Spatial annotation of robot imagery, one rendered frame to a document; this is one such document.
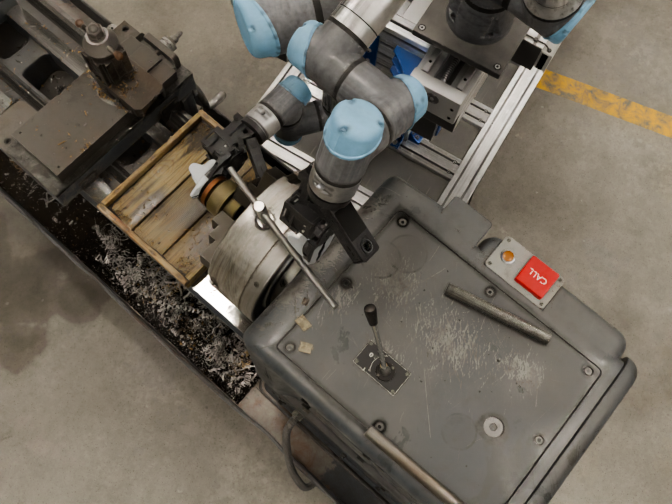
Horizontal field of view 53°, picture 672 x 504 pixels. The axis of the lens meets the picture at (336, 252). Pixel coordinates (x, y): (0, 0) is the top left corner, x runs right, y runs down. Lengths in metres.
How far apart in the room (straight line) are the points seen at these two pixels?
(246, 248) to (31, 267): 1.56
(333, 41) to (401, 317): 0.50
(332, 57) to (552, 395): 0.68
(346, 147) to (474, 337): 0.48
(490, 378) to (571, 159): 1.79
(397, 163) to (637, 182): 1.01
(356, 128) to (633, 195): 2.14
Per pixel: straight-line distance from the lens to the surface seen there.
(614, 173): 2.96
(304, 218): 1.07
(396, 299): 1.24
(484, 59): 1.60
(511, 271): 1.29
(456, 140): 2.59
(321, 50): 1.03
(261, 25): 1.29
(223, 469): 2.46
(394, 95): 1.00
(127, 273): 2.01
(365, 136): 0.90
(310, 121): 1.65
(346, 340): 1.21
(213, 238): 1.43
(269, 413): 1.92
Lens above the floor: 2.44
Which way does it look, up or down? 71 degrees down
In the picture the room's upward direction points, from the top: 6 degrees clockwise
